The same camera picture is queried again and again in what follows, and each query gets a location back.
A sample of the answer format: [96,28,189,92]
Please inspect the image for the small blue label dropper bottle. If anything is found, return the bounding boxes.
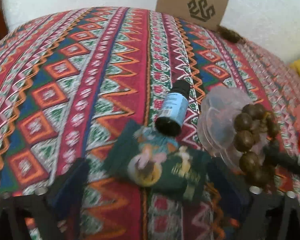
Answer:
[155,80,191,137]

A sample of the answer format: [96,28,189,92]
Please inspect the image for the brown wooden bead bracelet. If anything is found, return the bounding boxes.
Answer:
[232,103,281,188]

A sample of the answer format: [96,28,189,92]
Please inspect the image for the patterned woven tablecloth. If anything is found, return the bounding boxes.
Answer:
[0,7,300,239]

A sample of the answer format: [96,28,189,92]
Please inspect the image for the clear plastic round container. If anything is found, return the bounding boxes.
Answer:
[197,86,267,173]

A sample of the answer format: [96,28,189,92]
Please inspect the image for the brown tuft on table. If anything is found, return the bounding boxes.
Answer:
[217,25,246,44]

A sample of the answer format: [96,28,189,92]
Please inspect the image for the black fluffy fabric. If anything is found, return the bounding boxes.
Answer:
[262,140,300,175]

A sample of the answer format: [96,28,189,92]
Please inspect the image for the dark green snack packet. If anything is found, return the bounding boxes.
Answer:
[103,120,211,203]

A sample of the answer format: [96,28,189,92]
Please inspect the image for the brown cardboard box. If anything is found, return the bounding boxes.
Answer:
[155,0,229,31]

